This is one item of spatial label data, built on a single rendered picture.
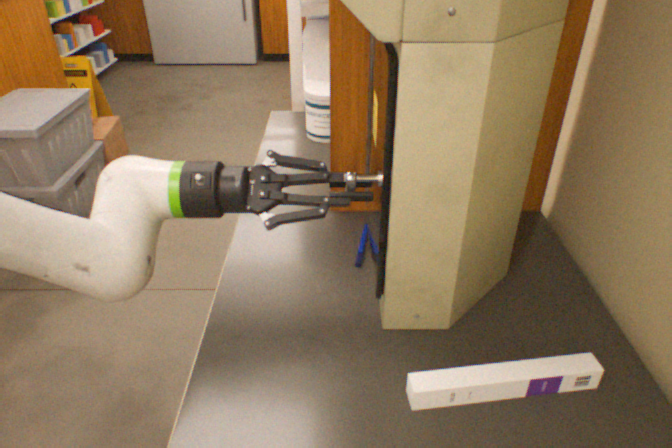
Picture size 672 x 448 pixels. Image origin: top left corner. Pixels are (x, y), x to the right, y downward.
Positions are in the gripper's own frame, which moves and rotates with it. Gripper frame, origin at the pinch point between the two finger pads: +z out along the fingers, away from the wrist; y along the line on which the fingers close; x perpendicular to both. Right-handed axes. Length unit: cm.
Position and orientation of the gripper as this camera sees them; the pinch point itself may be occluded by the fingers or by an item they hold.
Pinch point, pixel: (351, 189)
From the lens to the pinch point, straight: 78.4
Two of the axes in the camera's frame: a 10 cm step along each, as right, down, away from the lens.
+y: 0.0, -9.6, 2.9
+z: 10.0, 0.0, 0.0
